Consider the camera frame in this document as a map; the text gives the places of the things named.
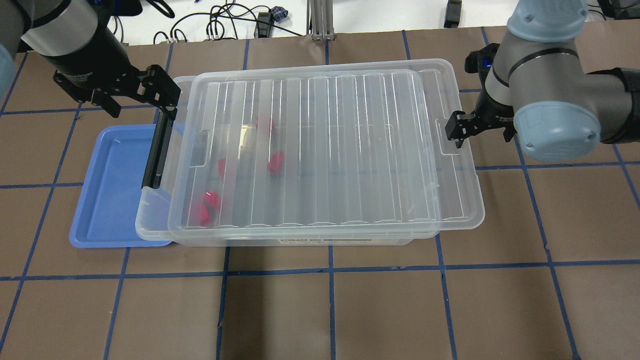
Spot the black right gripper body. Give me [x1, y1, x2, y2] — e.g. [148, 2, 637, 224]
[472, 88, 515, 135]

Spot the red block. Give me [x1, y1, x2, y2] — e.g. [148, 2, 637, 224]
[203, 191, 222, 211]
[254, 116, 275, 134]
[216, 157, 227, 180]
[267, 150, 286, 174]
[198, 202, 217, 227]

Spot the black cable bundle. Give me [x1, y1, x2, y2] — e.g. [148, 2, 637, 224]
[150, 0, 306, 46]

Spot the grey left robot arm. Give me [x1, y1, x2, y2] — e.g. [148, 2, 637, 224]
[0, 0, 181, 121]

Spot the clear plastic storage box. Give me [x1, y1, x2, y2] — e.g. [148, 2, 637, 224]
[135, 59, 468, 247]

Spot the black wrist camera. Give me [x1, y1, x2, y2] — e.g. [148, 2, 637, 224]
[464, 43, 500, 76]

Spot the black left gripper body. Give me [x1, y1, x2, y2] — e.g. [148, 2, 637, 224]
[52, 30, 147, 104]

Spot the aluminium frame post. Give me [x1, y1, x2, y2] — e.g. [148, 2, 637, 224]
[306, 0, 336, 42]

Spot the blue plastic tray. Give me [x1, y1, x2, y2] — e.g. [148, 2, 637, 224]
[69, 124, 170, 249]

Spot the black adapter box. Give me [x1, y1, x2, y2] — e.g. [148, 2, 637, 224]
[443, 0, 463, 28]

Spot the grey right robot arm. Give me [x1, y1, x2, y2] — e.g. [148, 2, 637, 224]
[445, 0, 640, 162]

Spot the clear plastic box lid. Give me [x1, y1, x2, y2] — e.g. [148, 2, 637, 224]
[167, 59, 487, 235]

